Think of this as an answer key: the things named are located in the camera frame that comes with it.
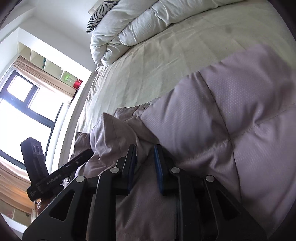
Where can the beige roman blind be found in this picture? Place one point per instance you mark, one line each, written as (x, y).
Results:
(42, 78)

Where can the black tracker box on mount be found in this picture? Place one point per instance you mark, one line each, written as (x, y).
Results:
(43, 184)

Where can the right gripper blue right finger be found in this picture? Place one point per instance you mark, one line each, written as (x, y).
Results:
(205, 209)

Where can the mauve quilted puffer coat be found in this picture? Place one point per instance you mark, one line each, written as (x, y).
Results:
(234, 120)

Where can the white wall shelf cubbies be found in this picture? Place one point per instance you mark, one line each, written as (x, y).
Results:
(44, 63)

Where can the black framed window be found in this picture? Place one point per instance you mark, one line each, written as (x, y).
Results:
(27, 110)

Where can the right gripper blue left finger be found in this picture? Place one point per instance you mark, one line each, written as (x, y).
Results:
(85, 209)

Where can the zebra print pillow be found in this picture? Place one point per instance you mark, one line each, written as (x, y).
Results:
(99, 14)

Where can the white folded duvet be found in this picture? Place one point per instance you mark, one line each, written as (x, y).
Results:
(132, 22)

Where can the red box on shelf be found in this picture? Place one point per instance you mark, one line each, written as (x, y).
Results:
(77, 83)

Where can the operator's hand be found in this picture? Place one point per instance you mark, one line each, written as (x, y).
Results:
(42, 204)

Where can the beige bed with sheet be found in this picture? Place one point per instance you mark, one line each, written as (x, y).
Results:
(153, 67)

